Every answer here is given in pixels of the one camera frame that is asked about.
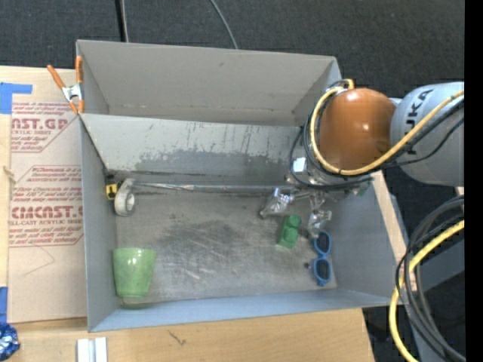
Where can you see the brown cardboard board, red print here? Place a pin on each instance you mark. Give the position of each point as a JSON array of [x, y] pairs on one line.
[[45, 187]]

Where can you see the grey metal bin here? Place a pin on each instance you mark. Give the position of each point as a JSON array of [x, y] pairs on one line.
[[226, 247]]

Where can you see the small yellow and black block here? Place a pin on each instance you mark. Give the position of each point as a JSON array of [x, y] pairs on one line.
[[111, 191]]

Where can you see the green cup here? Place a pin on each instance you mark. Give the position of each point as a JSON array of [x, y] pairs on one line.
[[133, 273]]

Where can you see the green toy block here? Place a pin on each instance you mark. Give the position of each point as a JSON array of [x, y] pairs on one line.
[[288, 233]]

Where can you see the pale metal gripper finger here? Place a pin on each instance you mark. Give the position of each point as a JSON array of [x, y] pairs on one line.
[[319, 219], [275, 205]]

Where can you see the white tape roll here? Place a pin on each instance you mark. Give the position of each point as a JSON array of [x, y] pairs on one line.
[[121, 206]]

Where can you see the blue sunglasses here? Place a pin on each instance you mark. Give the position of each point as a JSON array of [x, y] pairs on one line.
[[322, 270]]

